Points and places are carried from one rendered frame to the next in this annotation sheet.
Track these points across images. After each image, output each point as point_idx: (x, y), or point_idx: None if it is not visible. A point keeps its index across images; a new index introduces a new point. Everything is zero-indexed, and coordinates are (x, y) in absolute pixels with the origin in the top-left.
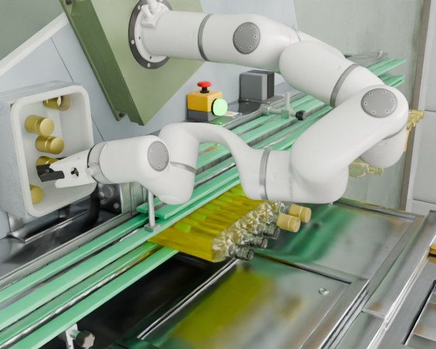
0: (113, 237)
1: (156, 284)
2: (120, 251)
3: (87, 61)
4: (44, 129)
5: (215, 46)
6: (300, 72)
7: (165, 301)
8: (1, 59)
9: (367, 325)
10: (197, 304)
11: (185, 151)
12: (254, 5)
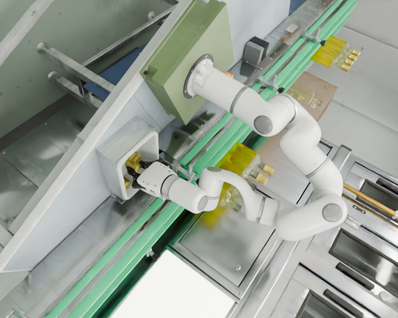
0: None
1: None
2: (173, 211)
3: (153, 94)
4: (132, 157)
5: (241, 117)
6: (291, 156)
7: (191, 216)
8: (73, 0)
9: (291, 241)
10: (207, 218)
11: (217, 190)
12: None
